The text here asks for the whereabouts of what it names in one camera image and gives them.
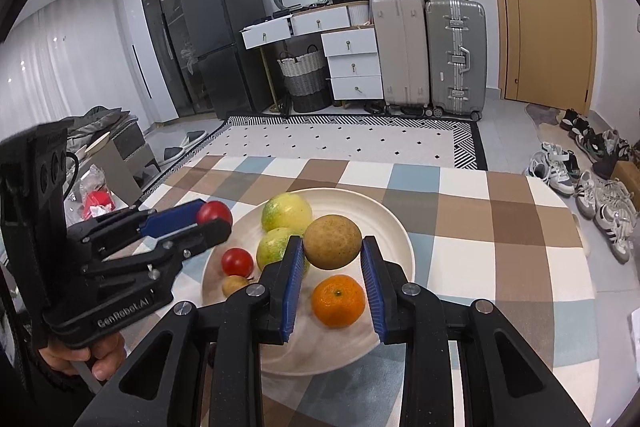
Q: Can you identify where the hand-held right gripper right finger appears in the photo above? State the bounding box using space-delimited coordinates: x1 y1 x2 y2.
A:
361 236 591 427

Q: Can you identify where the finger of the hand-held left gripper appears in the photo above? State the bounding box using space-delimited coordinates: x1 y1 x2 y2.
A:
67 200 206 253
100 221 234 278

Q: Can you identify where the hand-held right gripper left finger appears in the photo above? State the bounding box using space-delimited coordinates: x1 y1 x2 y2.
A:
75 236 308 427

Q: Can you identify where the red tomato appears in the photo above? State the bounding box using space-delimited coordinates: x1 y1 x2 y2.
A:
196 201 233 228
221 248 254 278

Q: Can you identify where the orange mandarin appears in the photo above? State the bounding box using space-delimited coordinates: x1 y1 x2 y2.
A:
311 274 367 327

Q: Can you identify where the small green citrus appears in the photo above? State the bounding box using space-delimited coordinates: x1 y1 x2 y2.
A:
256 228 301 272

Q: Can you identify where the brown kiwi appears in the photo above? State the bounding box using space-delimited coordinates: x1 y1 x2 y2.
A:
303 214 363 270

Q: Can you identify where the small brown stemmed fruit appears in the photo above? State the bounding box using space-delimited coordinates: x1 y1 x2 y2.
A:
222 275 251 299

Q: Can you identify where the cream round plate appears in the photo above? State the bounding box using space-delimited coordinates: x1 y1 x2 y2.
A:
201 188 416 376

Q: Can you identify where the large green yellow citrus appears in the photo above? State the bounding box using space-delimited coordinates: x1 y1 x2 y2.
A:
261 192 313 235

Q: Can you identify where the person's left forearm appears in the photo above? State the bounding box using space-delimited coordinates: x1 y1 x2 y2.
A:
0 347 96 427

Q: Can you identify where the person's left hand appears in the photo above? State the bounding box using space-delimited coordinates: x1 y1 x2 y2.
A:
37 331 127 383

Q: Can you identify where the red plastic bag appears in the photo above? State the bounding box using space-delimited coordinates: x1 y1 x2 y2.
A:
82 191 117 222

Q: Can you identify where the checkered tablecloth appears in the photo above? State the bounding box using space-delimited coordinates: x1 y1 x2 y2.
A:
115 154 601 427

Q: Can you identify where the dotted white rug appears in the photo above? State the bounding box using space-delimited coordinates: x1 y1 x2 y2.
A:
145 114 488 202

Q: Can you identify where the dark grey fridge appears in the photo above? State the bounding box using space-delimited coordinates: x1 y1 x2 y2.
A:
177 0 273 120

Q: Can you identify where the woven grey white basket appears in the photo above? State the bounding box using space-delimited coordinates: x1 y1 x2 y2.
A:
277 46 333 112

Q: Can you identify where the dark glass cabinet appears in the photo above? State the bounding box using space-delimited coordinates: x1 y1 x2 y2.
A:
135 0 213 122

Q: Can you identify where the white drawer dresser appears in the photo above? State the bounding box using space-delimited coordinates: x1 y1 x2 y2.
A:
241 2 385 108

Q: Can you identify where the beige suitcase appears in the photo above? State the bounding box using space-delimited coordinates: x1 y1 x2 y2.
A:
371 0 432 116

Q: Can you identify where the pile of loose shoes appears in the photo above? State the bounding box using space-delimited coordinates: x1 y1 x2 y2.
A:
527 107 640 265

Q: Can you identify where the grey door mat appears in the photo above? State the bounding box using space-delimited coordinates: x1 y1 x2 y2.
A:
525 103 566 128

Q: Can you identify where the grey aluminium suitcase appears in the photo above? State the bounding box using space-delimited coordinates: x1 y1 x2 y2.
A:
425 0 487 122

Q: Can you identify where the brown cardboard box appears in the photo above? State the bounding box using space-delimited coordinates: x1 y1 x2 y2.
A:
611 159 640 188

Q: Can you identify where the wooden door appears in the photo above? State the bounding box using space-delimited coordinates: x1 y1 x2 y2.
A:
477 0 601 102

